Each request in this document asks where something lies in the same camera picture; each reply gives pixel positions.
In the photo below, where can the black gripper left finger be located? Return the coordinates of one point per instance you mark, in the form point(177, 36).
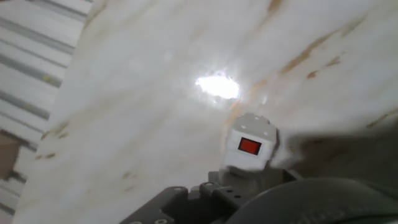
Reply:
point(174, 202)

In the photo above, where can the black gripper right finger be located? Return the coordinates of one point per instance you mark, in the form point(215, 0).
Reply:
point(290, 175)

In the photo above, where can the marble pattern mat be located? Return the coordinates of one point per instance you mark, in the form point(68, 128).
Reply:
point(140, 93)

